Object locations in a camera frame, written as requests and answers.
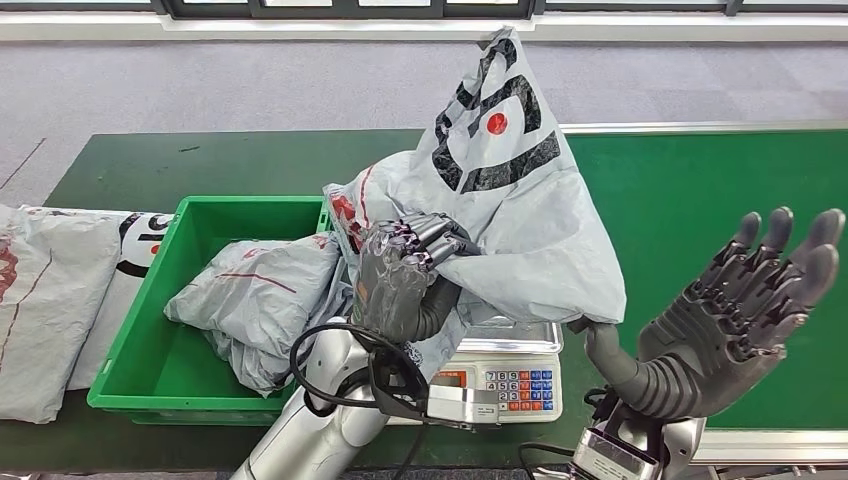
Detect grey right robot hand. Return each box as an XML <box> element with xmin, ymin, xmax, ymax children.
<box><xmin>582</xmin><ymin>206</ymin><xmax>847</xmax><ymax>422</ymax></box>

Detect white scale with steel tray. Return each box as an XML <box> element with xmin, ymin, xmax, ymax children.
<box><xmin>384</xmin><ymin>316</ymin><xmax>566</xmax><ymax>429</ymax></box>

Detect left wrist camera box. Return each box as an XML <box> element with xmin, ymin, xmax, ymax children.
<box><xmin>423</xmin><ymin>380</ymin><xmax>505</xmax><ymax>429</ymax></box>

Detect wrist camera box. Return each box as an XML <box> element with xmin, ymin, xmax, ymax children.
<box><xmin>423</xmin><ymin>380</ymin><xmax>505</xmax><ymax>429</ymax></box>
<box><xmin>569</xmin><ymin>427</ymin><xmax>665</xmax><ymax>480</ymax></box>

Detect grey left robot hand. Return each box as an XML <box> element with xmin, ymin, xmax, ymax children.
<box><xmin>351</xmin><ymin>211</ymin><xmax>484</xmax><ymax>346</ymax></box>

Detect green plastic crate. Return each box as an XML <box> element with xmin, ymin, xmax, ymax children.
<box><xmin>86</xmin><ymin>195</ymin><xmax>333</xmax><ymax>427</ymax></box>

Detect large grey parcel red print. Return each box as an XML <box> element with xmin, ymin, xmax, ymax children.
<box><xmin>0</xmin><ymin>203</ymin><xmax>127</xmax><ymax>425</ymax></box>

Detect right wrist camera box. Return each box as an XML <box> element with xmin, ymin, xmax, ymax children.
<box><xmin>569</xmin><ymin>427</ymin><xmax>665</xmax><ymax>480</ymax></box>

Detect grey parcel black red print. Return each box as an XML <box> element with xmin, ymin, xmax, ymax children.
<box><xmin>322</xmin><ymin>26</ymin><xmax>628</xmax><ymax>386</ymax></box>

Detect white window sill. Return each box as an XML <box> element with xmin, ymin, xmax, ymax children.
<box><xmin>0</xmin><ymin>9</ymin><xmax>848</xmax><ymax>44</ymax></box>

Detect grey parcel thin red line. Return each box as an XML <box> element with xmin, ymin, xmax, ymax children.
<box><xmin>163</xmin><ymin>233</ymin><xmax>346</xmax><ymax>336</ymax></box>

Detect green conveyor belt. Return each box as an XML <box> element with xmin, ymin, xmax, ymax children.
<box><xmin>559</xmin><ymin>121</ymin><xmax>848</xmax><ymax>465</ymax></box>

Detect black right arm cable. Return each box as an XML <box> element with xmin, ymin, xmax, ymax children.
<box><xmin>516</xmin><ymin>441</ymin><xmax>584</xmax><ymax>480</ymax></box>

